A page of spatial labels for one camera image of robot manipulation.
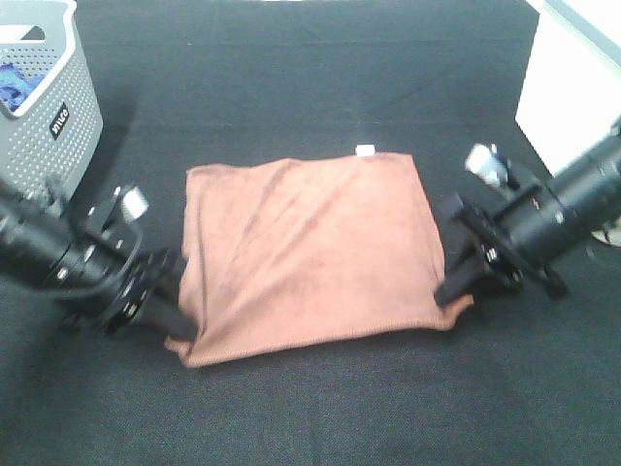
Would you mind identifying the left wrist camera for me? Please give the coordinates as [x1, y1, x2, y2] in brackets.
[87, 185, 149, 231]

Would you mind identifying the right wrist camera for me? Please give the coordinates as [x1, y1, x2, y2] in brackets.
[464, 143, 520, 190]

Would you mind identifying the grey perforated laundry basket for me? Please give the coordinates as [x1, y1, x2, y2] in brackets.
[1, 1, 103, 197]

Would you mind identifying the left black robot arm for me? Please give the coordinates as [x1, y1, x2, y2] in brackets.
[1, 178, 197, 342]

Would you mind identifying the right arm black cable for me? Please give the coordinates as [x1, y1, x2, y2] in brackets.
[590, 217, 621, 248]

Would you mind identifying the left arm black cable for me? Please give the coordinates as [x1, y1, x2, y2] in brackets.
[28, 220, 145, 303]

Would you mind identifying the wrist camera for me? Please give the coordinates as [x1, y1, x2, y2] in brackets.
[87, 185, 149, 231]
[464, 143, 520, 190]

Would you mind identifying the brown microfiber towel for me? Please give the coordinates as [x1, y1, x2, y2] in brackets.
[165, 152, 474, 368]

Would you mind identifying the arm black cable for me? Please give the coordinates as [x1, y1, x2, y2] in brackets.
[590, 217, 621, 248]
[28, 220, 145, 303]

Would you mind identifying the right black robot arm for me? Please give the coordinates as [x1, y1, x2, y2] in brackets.
[434, 132, 620, 307]

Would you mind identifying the blue cloth in basket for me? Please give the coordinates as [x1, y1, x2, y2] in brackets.
[1, 63, 45, 112]

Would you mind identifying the white plastic bin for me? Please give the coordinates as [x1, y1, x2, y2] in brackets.
[515, 1, 620, 176]

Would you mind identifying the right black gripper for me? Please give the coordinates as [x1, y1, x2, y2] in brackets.
[430, 194, 568, 307]

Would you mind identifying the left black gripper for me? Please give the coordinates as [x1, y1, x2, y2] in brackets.
[61, 250, 194, 340]

